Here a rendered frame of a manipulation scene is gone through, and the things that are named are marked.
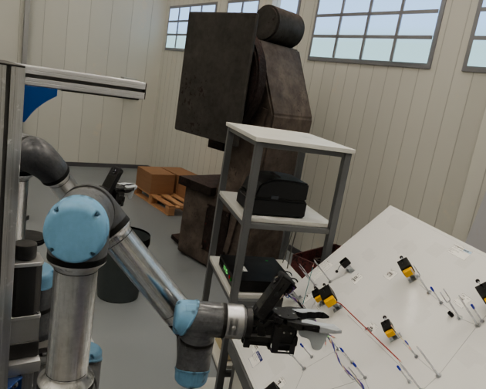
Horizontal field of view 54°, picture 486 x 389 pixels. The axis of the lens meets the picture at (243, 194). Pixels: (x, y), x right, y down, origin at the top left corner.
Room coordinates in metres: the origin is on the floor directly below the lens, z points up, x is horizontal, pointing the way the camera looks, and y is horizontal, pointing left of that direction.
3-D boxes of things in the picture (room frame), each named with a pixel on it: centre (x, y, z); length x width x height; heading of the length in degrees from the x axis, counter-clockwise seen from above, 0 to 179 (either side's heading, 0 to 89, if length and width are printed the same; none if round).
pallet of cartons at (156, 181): (7.74, 1.12, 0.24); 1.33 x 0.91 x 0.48; 36
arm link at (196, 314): (0.96, 0.05, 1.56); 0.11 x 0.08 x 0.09; 100
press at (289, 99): (5.42, 0.17, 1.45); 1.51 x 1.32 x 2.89; 35
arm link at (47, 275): (1.45, 0.63, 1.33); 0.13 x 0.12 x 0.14; 61
